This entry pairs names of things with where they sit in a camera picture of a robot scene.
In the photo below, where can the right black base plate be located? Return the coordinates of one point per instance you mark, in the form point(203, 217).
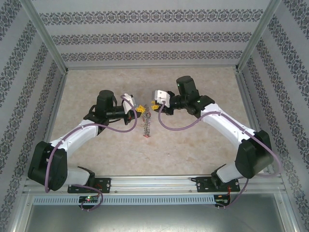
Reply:
point(202, 184)

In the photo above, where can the grey metal sheet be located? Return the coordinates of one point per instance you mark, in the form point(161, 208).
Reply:
point(154, 217)

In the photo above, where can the right small circuit board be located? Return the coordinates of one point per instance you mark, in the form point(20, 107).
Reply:
point(222, 199)

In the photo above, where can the left small circuit board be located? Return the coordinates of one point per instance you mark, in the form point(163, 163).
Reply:
point(88, 198)

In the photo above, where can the aluminium side rail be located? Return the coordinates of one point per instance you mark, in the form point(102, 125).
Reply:
point(58, 96)
point(242, 87)

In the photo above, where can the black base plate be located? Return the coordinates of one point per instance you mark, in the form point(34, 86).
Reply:
point(103, 184)
point(202, 184)

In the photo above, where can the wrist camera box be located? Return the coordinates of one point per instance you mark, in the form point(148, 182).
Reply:
point(161, 96)
point(128, 101)

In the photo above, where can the aluminium back rail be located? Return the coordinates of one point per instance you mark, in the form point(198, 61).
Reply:
point(152, 68)

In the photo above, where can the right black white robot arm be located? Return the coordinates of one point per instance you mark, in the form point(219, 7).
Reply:
point(253, 157)

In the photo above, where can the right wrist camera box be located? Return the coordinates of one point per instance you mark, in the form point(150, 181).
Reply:
point(161, 96)

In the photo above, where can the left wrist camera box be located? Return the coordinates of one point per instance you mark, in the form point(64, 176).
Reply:
point(128, 101)

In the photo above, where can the small circuit board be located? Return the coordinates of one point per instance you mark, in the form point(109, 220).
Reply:
point(222, 199)
point(88, 198)

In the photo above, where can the aluminium mounting rail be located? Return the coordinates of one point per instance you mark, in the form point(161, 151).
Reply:
point(154, 183)

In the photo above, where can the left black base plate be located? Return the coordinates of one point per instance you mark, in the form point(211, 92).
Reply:
point(103, 184)

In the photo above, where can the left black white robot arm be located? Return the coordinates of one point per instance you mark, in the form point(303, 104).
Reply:
point(72, 140)

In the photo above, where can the aluminium frame post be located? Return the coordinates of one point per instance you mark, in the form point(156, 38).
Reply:
point(43, 36)
point(258, 36)

